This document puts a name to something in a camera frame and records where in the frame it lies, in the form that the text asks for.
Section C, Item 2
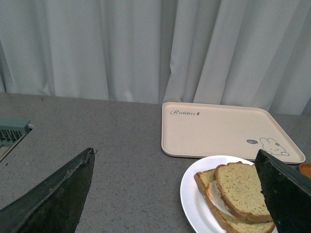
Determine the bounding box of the white round plate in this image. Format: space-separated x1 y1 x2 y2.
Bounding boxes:
180 155 279 233

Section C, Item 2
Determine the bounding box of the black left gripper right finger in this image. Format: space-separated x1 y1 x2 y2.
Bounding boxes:
255 150 311 233

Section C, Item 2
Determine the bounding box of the pink rabbit tray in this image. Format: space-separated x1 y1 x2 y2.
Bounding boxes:
161 102 306 165

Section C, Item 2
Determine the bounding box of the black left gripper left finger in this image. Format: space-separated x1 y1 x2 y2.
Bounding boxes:
0 148 95 233

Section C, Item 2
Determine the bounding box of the bread slice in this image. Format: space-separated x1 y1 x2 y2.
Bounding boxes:
194 169 276 233
214 162 272 222

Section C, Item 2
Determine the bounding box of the fried egg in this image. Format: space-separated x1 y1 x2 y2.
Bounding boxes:
207 181 233 217

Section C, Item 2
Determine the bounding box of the brown wooden tray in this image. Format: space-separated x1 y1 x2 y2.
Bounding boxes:
298 163 311 178

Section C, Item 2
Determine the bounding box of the grey curtain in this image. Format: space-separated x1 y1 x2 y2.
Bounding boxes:
0 0 311 115

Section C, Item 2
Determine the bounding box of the green dish rack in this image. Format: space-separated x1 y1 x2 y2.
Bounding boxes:
0 117 34 161

